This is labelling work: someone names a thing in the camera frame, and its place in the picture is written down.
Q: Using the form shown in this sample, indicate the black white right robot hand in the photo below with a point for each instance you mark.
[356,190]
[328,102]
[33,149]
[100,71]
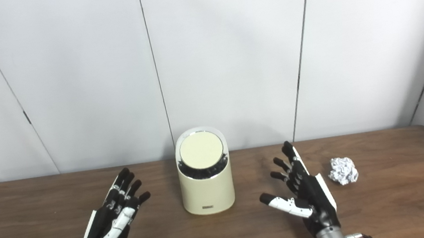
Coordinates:
[315,199]

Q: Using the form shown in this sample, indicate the round cream bin lid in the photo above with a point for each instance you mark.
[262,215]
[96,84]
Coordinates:
[201,149]

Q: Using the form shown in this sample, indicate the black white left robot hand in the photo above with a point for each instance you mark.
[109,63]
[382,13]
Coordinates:
[102,221]

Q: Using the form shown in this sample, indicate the cream-colored desktop trash bin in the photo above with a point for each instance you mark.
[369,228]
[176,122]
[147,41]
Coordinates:
[207,192]

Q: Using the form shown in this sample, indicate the white paper ball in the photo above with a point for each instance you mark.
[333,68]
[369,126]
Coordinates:
[342,170]

